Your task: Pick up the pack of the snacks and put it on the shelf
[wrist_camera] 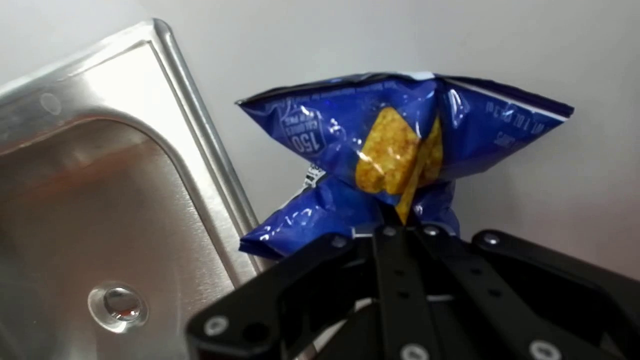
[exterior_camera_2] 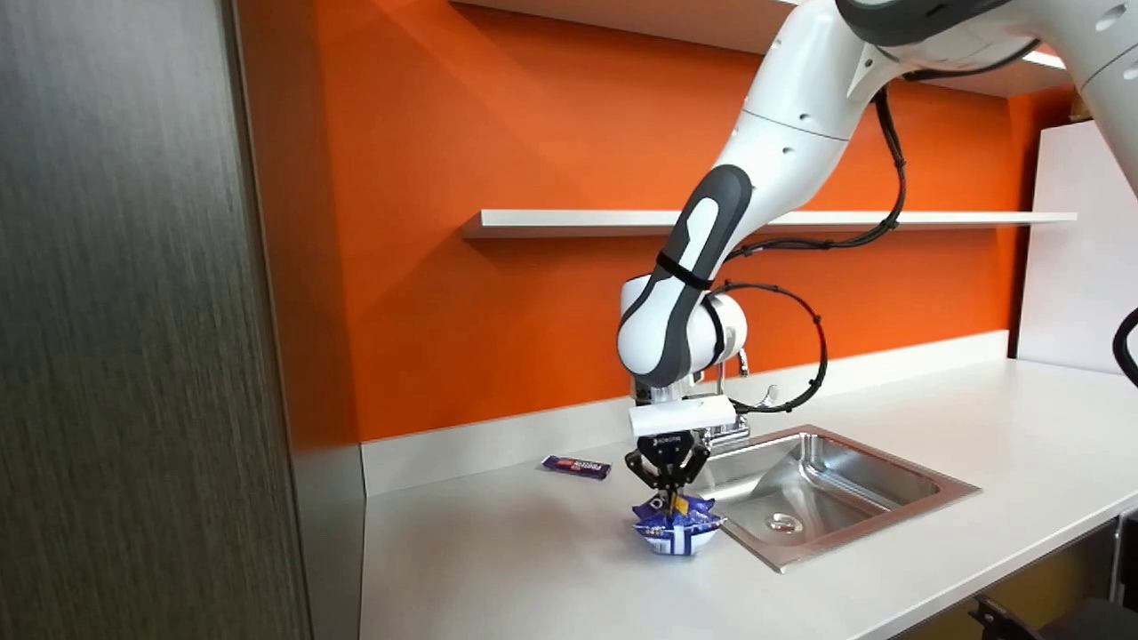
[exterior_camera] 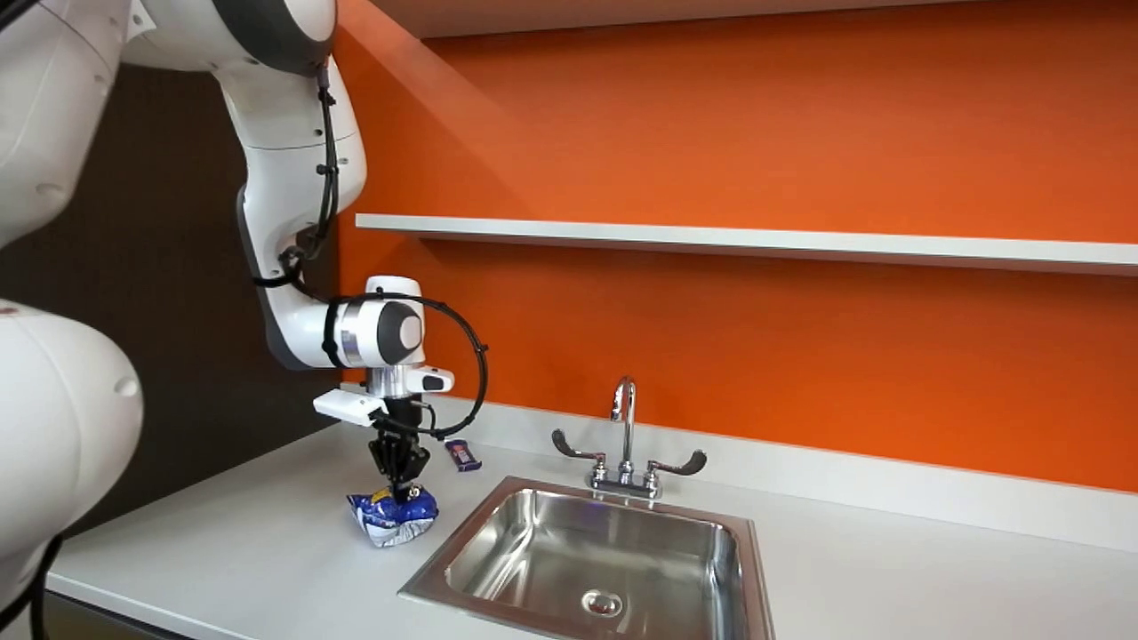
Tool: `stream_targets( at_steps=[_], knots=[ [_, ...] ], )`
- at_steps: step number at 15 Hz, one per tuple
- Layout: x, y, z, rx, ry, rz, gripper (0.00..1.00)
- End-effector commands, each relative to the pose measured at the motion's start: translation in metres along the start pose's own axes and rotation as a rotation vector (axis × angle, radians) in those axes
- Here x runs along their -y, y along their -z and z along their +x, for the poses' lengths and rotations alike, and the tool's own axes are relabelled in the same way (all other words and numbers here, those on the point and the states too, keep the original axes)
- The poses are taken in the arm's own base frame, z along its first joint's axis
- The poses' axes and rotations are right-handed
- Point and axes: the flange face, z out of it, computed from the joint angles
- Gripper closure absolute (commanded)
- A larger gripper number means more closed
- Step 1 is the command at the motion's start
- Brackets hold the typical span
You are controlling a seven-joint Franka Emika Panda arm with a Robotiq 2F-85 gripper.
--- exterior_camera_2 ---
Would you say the white wall shelf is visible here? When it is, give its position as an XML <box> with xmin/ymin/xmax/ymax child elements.
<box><xmin>462</xmin><ymin>206</ymin><xmax>1080</xmax><ymax>247</ymax></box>

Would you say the stainless steel sink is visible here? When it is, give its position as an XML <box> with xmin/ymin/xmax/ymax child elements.
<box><xmin>691</xmin><ymin>424</ymin><xmax>983</xmax><ymax>575</ymax></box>

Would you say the black chair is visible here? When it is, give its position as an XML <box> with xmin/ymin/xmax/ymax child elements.
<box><xmin>965</xmin><ymin>509</ymin><xmax>1138</xmax><ymax>640</ymax></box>

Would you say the chrome faucet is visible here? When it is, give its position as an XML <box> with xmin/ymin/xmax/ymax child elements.
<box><xmin>708</xmin><ymin>375</ymin><xmax>784</xmax><ymax>451</ymax></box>

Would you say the white board panel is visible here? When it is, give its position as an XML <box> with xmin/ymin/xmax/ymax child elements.
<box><xmin>1015</xmin><ymin>119</ymin><xmax>1138</xmax><ymax>382</ymax></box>

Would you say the dark grey cabinet panel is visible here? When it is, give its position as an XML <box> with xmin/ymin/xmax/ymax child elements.
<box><xmin>0</xmin><ymin>0</ymin><xmax>315</xmax><ymax>640</ymax></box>

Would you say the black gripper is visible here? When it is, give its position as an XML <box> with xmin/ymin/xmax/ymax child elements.
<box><xmin>624</xmin><ymin>432</ymin><xmax>715</xmax><ymax>503</ymax></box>

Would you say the blue snack chips bag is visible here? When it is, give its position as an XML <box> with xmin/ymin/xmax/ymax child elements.
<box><xmin>630</xmin><ymin>490</ymin><xmax>727</xmax><ymax>563</ymax></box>

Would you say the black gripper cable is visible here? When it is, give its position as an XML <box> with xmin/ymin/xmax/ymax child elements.
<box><xmin>708</xmin><ymin>81</ymin><xmax>912</xmax><ymax>420</ymax></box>

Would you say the dark purple candy bar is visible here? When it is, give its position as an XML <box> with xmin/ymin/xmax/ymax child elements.
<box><xmin>542</xmin><ymin>451</ymin><xmax>614</xmax><ymax>483</ymax></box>

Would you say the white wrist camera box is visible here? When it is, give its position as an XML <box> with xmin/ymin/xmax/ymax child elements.
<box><xmin>625</xmin><ymin>395</ymin><xmax>742</xmax><ymax>445</ymax></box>

